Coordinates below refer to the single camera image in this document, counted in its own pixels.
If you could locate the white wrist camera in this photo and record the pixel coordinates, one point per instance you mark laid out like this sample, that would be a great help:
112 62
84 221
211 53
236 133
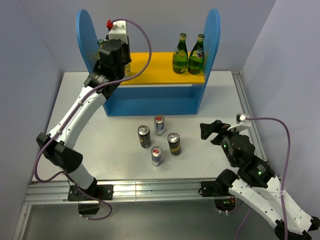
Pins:
117 31
243 122

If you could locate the green perrier bottle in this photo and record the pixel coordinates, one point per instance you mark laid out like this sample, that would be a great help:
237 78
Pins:
197 56
180 55

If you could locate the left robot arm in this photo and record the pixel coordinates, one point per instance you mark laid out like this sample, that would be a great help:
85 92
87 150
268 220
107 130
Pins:
59 143

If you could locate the black can yellow label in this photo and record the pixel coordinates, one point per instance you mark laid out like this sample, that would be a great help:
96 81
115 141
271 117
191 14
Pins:
174 142

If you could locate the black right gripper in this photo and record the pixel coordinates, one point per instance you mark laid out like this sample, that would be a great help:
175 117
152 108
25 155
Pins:
217 126

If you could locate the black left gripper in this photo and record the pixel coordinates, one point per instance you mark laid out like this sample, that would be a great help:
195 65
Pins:
126 47

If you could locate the blue and yellow shelf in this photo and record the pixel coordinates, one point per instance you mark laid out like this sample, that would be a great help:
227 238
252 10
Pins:
153 87

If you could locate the green Perrier bottle left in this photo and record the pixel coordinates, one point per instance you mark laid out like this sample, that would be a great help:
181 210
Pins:
180 55

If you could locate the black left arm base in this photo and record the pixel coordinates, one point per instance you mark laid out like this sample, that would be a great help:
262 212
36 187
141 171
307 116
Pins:
102 192

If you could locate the aluminium rail frame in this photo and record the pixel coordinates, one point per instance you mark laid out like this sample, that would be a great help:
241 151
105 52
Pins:
149 203

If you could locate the red bull can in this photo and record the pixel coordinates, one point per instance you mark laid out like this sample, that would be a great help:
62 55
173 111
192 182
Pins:
159 124
156 156

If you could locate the green Perrier bottle right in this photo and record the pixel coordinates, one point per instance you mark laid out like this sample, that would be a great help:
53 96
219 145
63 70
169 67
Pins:
197 56

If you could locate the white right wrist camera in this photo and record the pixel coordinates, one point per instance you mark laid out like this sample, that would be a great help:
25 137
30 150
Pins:
243 122

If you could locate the clear glass bottle green cap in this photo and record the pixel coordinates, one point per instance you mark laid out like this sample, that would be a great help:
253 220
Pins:
127 70

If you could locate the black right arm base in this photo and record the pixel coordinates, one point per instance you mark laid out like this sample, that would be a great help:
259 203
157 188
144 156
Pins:
222 199

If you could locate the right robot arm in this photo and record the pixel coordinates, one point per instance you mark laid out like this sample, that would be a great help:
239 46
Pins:
255 183

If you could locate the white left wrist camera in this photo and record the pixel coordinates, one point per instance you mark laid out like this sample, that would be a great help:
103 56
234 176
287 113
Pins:
117 31

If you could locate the Red Bull can front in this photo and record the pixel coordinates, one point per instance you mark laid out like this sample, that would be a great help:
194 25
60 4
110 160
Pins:
156 156

